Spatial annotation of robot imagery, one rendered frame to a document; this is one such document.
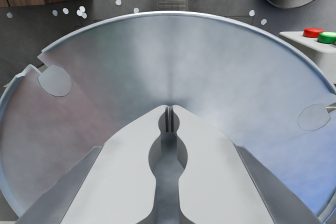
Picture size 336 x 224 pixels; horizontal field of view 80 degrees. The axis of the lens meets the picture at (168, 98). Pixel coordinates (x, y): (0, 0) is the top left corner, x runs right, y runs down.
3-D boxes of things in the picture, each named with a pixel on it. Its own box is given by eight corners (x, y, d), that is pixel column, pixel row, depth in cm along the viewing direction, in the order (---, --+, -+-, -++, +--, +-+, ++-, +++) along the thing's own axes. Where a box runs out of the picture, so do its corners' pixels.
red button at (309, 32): (301, 27, 35) (310, 30, 33) (317, 27, 35) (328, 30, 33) (299, 35, 36) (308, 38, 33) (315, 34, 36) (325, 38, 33)
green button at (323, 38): (315, 32, 32) (327, 36, 29) (333, 32, 32) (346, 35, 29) (312, 40, 32) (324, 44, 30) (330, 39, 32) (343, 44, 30)
